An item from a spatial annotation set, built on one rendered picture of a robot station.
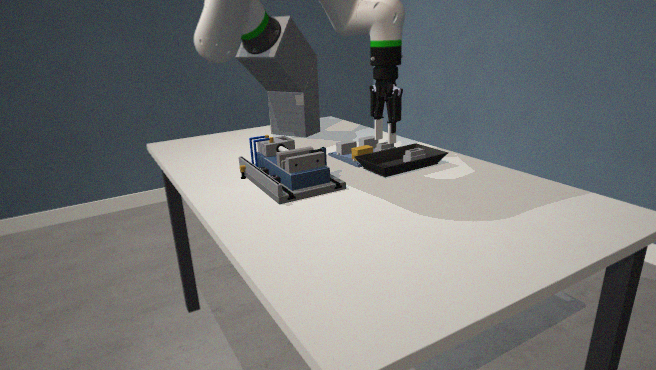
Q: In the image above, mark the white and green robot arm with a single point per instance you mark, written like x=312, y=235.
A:
x=223, y=23

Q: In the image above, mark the yellow-orange block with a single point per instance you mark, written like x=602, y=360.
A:
x=361, y=150

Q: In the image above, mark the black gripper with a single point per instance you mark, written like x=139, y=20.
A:
x=384, y=88

